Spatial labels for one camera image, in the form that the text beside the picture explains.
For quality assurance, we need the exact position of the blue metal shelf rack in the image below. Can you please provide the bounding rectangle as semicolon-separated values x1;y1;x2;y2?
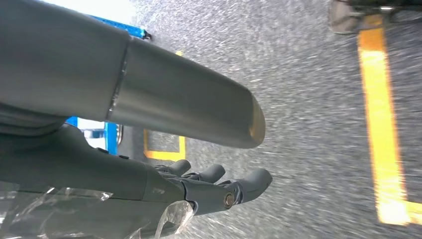
66;14;153;156

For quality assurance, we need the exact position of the grey cylindrical robot shell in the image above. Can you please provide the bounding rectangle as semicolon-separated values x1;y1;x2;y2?
0;0;266;149

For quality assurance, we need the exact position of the dark robot foot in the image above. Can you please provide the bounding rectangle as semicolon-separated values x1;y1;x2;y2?
328;0;422;35

